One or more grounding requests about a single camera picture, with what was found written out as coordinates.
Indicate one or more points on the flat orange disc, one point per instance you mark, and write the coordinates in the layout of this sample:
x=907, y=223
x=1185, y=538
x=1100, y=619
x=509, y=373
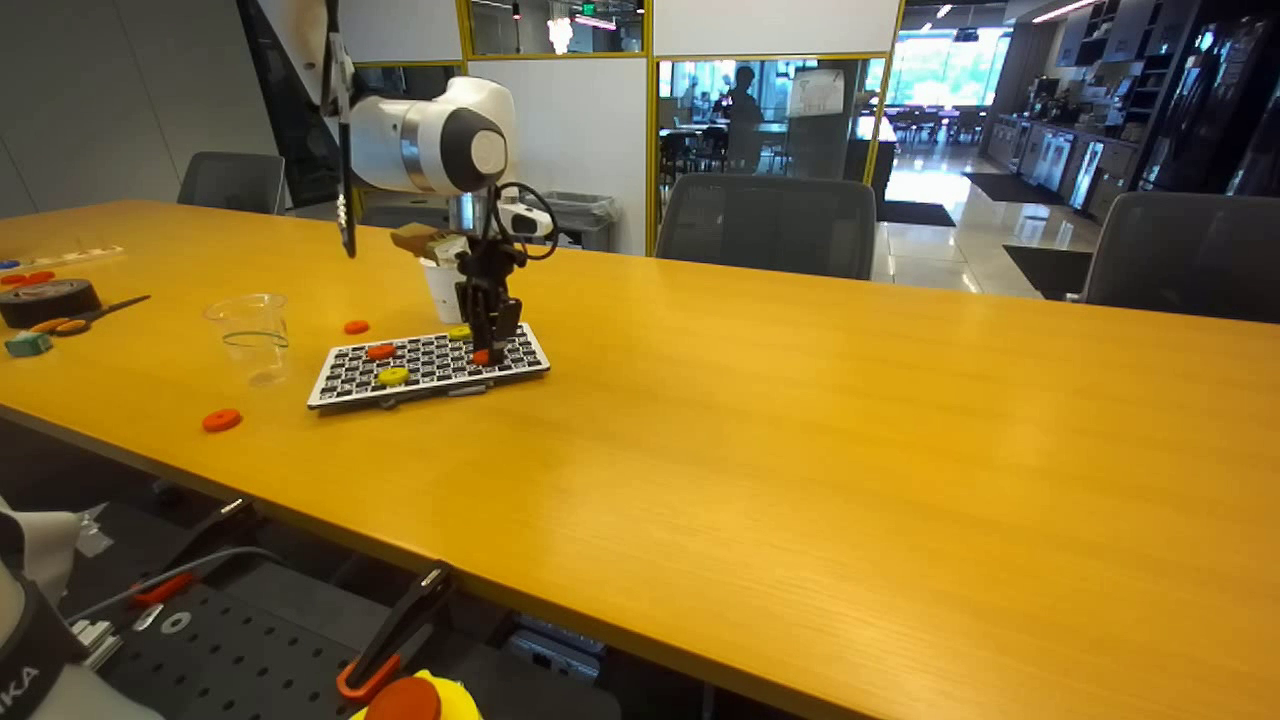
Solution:
x=27, y=278

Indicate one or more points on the gray waste bin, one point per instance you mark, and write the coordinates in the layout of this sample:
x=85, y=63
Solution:
x=586, y=225

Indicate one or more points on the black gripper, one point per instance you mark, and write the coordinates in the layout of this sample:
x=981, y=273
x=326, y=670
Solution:
x=489, y=273

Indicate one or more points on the checkered calibration board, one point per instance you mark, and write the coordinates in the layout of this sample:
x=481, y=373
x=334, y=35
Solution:
x=442, y=371

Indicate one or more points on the clear plastic cup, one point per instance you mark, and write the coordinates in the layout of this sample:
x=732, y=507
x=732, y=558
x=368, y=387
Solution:
x=255, y=343

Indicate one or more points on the white device with black band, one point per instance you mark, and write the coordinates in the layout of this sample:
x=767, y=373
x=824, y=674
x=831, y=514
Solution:
x=33, y=645

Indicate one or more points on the small green blue block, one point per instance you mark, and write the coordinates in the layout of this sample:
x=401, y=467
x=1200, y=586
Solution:
x=27, y=346

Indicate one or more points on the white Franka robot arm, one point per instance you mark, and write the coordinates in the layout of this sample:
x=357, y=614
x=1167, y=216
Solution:
x=412, y=143

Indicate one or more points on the yellow emergency stop button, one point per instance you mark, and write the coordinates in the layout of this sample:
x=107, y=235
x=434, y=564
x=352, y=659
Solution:
x=444, y=697

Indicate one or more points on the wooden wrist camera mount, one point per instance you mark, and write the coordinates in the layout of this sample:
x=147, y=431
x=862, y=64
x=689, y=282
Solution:
x=421, y=243

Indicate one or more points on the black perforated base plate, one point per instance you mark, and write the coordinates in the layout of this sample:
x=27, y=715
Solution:
x=224, y=661

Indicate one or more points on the blue gray box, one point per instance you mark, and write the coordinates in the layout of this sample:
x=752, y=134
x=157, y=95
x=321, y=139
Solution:
x=555, y=655

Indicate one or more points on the dark floor mat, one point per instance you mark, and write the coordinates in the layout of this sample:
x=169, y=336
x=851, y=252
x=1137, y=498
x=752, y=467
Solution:
x=1051, y=268
x=918, y=214

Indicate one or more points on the person in dark clothes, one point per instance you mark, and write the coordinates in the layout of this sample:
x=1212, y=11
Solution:
x=740, y=123

